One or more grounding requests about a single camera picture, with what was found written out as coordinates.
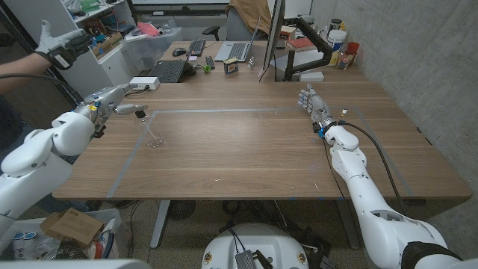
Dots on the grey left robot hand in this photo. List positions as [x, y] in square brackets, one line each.
[102, 101]

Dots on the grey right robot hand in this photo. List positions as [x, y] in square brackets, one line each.
[318, 108]

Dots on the person's white black gloved hand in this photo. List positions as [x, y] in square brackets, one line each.
[56, 43]

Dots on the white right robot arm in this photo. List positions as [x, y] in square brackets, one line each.
[369, 209]

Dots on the person's bare forearm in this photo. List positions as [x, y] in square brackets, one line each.
[20, 69]

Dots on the clear dispenser bottle black pump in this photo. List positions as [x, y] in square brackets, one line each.
[153, 140]

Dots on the flat white box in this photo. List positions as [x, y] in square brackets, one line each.
[311, 76]

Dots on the white power strip box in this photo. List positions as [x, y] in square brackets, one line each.
[143, 83]

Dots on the cardboard box with tools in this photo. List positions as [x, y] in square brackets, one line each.
[108, 45]

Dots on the clear glass jar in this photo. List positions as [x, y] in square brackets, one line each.
[345, 60]

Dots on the red book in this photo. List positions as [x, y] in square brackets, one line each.
[300, 43]

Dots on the clear plastic storage bin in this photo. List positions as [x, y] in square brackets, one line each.
[149, 50]

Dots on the red cup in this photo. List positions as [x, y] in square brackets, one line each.
[353, 47]

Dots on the white plastic tub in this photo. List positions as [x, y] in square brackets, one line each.
[337, 40]

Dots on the black laptop keyboard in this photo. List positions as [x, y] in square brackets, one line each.
[169, 71]

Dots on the small silver figure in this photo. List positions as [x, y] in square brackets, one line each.
[251, 62]

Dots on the pink flat package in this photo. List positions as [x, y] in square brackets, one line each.
[147, 28]

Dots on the dark lidded jar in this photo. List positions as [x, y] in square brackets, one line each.
[335, 24]

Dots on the thin computer monitor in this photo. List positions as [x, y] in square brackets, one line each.
[274, 33]

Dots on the black computer mouse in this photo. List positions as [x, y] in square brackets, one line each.
[179, 52]

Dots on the person in blue jeans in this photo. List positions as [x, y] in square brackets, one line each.
[7, 127]

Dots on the small yellow blue box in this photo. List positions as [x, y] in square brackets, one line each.
[231, 66]

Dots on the silver open laptop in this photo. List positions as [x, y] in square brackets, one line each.
[237, 50]

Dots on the small black keyboard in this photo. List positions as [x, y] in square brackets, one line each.
[196, 47]

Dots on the black remote control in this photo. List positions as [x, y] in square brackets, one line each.
[210, 62]

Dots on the grey office chair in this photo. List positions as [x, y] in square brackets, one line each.
[237, 28]

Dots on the tan jacket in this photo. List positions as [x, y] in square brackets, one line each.
[254, 13]

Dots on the grey metal table leg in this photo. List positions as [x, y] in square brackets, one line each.
[347, 224]
[160, 224]

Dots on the plain brown cardboard box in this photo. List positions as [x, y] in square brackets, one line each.
[74, 226]

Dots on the white floor bin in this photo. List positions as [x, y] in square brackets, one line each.
[119, 231]

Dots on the round black fan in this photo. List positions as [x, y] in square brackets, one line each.
[181, 209]

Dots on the white robot torso base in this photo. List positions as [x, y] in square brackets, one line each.
[257, 239]

